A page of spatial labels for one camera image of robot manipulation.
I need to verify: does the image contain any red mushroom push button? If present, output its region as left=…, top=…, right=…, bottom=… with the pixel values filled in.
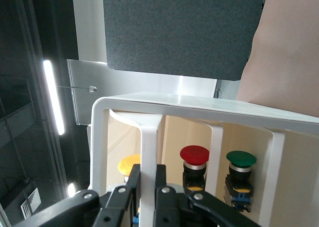
left=179, top=144, right=210, bottom=197

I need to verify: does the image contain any small sensor on rod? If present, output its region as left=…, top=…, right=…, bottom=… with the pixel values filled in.
left=56, top=85, right=98, bottom=93

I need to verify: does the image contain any yellow mushroom push button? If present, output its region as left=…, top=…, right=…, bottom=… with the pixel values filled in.
left=117, top=154, right=142, bottom=225

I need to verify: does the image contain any long ceiling light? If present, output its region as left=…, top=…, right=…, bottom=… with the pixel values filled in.
left=42, top=59, right=65, bottom=136

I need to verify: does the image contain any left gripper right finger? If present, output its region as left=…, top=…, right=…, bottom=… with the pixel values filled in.
left=153, top=164, right=262, bottom=227

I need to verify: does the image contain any white column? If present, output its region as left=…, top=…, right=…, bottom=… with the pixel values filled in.
left=71, top=0, right=108, bottom=63

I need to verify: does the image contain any brown table cover sheet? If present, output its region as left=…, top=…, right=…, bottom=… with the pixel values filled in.
left=235, top=0, right=319, bottom=118

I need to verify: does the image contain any green mushroom push button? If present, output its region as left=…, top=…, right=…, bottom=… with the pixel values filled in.
left=225, top=150, right=257, bottom=213

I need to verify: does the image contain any dark grey felt panel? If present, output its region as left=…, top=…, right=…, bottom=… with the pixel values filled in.
left=102, top=0, right=267, bottom=82

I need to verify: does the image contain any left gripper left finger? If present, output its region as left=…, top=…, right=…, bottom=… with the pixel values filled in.
left=14, top=163, right=142, bottom=227

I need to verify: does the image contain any ceiling air vent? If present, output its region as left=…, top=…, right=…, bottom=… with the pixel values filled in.
left=20, top=187, right=42, bottom=217

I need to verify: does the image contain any silver metal plate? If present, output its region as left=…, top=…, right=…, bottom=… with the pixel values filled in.
left=66, top=59, right=218, bottom=126

